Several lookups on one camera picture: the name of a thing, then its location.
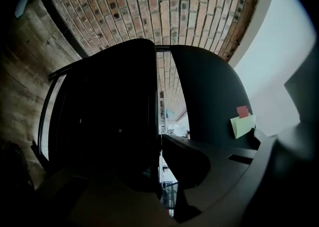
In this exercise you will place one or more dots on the red tape piece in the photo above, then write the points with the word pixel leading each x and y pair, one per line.
pixel 243 111

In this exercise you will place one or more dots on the pale green sticky note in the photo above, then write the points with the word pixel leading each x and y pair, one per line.
pixel 243 126

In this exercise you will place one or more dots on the black folding chair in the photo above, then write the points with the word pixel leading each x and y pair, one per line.
pixel 211 83

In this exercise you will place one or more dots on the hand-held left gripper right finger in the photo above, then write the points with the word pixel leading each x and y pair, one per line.
pixel 224 176

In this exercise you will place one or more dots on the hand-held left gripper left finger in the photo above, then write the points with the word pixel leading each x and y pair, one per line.
pixel 112 208

